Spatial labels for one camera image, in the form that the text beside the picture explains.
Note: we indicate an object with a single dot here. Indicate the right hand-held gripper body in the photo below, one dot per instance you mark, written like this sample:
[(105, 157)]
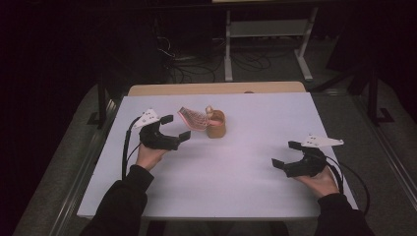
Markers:
[(306, 165)]

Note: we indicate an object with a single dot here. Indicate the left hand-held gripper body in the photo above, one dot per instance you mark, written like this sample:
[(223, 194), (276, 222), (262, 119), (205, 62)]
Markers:
[(157, 139)]

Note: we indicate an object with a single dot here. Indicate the pink hairbrush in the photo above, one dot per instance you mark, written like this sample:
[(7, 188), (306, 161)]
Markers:
[(193, 119)]

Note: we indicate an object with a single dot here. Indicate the brown cup with duck figure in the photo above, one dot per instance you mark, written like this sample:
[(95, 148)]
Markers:
[(218, 130)]

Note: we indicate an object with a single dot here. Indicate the person's left hand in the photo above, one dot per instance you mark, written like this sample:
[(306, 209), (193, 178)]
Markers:
[(149, 159)]

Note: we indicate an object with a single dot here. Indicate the person's right hand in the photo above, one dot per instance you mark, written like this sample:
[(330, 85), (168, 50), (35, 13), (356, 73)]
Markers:
[(319, 185)]

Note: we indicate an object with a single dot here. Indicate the wooden table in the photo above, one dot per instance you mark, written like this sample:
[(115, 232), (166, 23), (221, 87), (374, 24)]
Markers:
[(196, 88)]

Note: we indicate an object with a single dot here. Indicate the white table board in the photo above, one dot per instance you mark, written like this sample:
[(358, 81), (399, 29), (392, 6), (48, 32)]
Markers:
[(229, 177)]

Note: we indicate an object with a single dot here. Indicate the black metal stand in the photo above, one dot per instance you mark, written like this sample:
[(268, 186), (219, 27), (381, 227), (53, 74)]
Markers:
[(372, 98), (102, 101)]

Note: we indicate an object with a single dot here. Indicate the white metal stand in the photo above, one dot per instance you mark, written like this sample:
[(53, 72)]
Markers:
[(262, 29)]

